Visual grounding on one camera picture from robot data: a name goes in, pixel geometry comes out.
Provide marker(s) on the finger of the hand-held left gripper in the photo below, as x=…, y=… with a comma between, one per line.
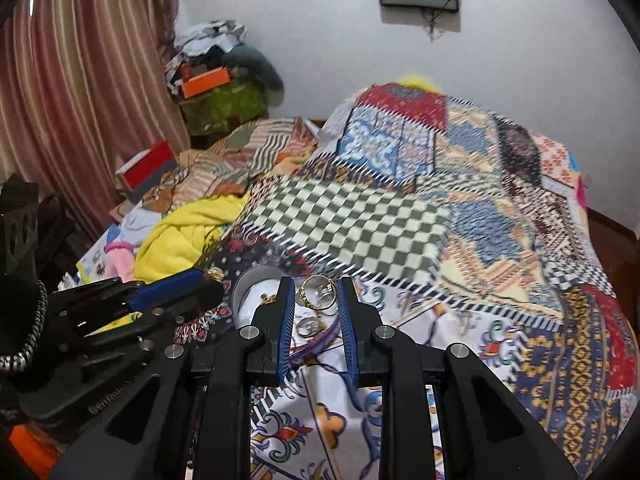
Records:
x=165, y=286
x=190, y=297

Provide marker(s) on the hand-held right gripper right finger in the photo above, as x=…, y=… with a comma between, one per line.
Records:
x=348, y=330

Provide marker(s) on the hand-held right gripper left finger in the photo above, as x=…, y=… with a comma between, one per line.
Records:
x=285, y=330

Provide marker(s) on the purple heart-shaped tin box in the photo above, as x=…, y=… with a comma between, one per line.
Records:
x=250, y=305

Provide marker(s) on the pink plush item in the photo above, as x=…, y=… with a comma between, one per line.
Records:
x=122, y=261

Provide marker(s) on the yellow cloth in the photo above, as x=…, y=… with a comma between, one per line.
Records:
x=185, y=230

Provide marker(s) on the white pink cloth pile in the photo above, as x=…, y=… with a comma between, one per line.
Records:
x=135, y=221

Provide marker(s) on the red white box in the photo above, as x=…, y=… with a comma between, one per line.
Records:
x=150, y=166

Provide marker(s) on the striped orange patchwork blanket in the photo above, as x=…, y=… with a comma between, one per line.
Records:
x=235, y=155

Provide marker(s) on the colourful patchwork blanket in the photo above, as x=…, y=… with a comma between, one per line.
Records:
x=450, y=210

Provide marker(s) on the orange box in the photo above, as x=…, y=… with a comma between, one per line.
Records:
x=205, y=82

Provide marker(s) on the striped red brown curtain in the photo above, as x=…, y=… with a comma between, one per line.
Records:
x=85, y=85

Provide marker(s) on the grey pillow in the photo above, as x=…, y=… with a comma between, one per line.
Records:
x=260, y=66

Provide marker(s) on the yellow plush toy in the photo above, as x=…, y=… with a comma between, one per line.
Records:
x=416, y=81

